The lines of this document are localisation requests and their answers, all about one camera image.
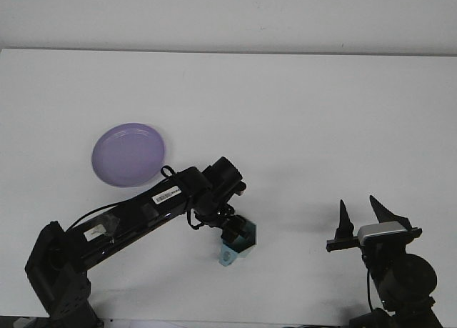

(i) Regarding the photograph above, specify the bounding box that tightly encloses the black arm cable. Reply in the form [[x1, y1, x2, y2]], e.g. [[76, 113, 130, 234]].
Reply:
[[66, 165, 204, 232], [366, 267, 375, 311]]

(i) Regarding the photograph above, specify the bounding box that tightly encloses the pale blue angular cup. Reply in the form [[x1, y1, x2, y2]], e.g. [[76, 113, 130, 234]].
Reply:
[[218, 219, 258, 269]]

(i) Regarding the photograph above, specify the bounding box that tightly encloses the pale purple round plate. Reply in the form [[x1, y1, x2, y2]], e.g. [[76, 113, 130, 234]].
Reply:
[[91, 122, 168, 189]]

